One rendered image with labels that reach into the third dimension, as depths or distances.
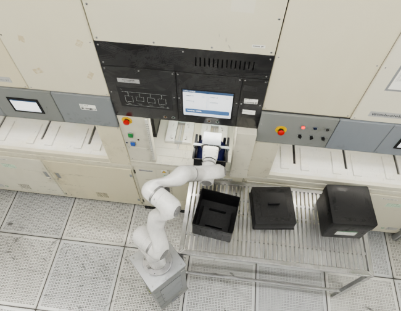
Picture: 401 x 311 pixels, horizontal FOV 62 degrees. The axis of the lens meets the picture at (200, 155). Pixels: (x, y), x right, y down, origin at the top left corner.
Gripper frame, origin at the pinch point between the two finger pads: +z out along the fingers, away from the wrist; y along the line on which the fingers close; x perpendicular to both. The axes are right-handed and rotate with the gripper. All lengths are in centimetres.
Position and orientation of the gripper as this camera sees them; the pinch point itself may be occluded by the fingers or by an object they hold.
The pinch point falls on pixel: (211, 140)
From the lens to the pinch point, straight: 216.2
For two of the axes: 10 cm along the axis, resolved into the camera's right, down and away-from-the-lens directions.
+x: 0.2, -5.5, -8.3
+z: 1.2, -8.3, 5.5
